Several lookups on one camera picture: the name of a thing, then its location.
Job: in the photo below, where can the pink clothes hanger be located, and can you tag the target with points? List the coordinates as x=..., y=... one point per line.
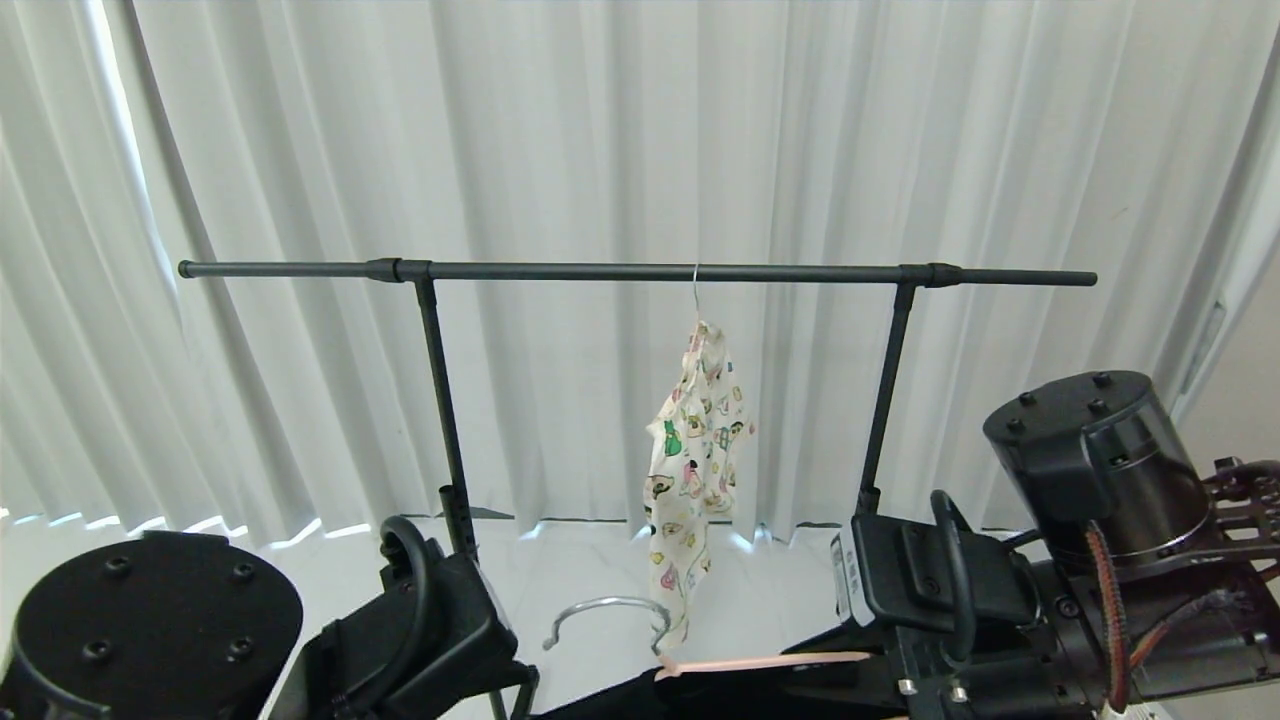
x=696, y=295
x=760, y=662

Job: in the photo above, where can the white curtain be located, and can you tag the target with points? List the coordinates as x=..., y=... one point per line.
x=600, y=130

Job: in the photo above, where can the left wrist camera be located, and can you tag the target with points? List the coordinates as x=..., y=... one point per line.
x=450, y=630

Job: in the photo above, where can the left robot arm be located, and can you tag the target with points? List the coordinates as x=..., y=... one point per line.
x=150, y=630

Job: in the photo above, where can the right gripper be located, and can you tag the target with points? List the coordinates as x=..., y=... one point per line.
x=1000, y=670

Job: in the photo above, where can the cream printed garment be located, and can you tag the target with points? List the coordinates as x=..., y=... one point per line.
x=695, y=470

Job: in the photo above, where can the black garment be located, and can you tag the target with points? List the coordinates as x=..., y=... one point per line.
x=700, y=700

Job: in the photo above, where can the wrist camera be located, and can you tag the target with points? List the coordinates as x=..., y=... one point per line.
x=450, y=630
x=900, y=570

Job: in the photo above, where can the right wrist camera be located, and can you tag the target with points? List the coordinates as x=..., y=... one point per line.
x=900, y=570

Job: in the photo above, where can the black clothes rack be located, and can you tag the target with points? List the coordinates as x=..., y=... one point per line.
x=600, y=271

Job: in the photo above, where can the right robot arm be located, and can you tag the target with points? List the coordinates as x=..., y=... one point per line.
x=1100, y=470

